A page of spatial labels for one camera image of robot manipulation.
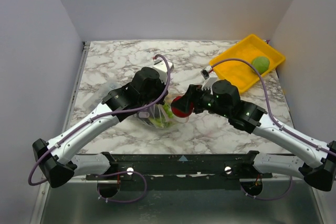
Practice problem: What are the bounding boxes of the clear zip top bag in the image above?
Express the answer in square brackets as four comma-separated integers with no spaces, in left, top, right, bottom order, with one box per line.
[134,87,189,129]

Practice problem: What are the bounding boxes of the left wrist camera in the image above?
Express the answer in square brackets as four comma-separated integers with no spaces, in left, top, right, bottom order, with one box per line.
[152,58,174,84]

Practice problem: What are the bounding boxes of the red toy tomato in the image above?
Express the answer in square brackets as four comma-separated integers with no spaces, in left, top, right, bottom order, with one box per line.
[170,95,194,119]

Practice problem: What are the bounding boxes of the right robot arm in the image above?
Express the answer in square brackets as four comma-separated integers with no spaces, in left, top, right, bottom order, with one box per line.
[171,80,335,191]

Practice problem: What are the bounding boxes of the toy green onion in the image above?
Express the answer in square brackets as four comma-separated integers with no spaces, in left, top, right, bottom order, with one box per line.
[149,118,174,129]

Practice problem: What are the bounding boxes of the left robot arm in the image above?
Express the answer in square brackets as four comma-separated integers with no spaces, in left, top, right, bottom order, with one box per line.
[32,67,171,188]

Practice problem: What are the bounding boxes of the green toy grapes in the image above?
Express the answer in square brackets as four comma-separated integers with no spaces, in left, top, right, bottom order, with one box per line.
[163,104,174,119]

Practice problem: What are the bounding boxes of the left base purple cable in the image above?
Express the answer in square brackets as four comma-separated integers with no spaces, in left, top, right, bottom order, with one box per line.
[97,170,148,204]

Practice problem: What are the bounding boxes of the clear plastic box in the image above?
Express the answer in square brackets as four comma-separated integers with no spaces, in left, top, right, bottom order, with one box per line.
[83,81,121,112]

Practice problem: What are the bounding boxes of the purple toy eggplant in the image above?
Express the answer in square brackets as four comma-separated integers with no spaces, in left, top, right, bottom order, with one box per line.
[151,104,161,119]

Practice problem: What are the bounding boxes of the green toy cabbage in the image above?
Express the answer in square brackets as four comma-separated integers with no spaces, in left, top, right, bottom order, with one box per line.
[251,56,270,74]

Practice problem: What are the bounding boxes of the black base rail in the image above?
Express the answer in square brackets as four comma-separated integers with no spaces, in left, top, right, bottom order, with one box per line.
[86,151,260,191]

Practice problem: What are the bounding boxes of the yellow plastic tray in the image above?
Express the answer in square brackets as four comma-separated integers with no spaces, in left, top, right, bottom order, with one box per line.
[209,34,286,94]

